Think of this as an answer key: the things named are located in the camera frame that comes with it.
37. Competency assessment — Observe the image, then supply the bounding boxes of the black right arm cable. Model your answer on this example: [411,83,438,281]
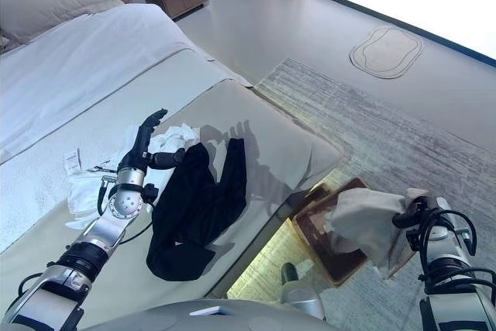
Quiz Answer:
[406,197,478,259]

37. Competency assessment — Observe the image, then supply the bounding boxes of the silver right robot leg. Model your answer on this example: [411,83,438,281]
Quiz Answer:
[281,283,327,323]

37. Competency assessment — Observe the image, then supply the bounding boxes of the dark right robot foot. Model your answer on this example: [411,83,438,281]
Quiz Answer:
[280,262,300,284]

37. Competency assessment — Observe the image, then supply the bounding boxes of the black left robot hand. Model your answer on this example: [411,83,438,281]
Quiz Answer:
[115,108,188,178]

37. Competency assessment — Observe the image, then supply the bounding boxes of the bed with beige cover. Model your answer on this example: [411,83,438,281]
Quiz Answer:
[0,78,346,331]

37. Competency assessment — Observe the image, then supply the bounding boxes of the white shirt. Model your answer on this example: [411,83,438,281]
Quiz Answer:
[64,121,202,230]

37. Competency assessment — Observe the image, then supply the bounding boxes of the white textured bed blanket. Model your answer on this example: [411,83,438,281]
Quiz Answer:
[0,47,234,253]

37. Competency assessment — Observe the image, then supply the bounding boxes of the black trousers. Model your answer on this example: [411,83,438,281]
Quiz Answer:
[146,136,250,282]

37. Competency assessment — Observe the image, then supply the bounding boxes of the brown woven basket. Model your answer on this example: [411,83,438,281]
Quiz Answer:
[291,176,419,290]

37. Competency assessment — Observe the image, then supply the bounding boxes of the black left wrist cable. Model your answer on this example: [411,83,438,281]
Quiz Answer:
[96,175,157,247]

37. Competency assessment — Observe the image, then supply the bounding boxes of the white pillow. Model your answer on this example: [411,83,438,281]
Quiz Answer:
[0,0,126,44]

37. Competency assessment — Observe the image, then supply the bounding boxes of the grey robot torso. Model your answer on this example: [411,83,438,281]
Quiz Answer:
[131,298,326,331]

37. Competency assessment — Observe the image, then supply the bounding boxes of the grey oval floor mat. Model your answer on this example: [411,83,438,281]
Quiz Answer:
[348,25,424,81]

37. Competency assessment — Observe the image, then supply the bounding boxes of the white paper garment tag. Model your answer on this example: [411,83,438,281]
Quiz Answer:
[62,147,83,175]

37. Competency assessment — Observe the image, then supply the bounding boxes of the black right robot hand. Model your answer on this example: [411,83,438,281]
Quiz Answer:
[391,194,441,232]

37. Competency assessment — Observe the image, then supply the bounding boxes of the cream beige garment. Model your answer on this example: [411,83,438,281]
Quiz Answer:
[329,187,429,280]

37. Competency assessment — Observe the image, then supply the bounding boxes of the white duvet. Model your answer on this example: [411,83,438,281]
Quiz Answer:
[0,3,195,162]

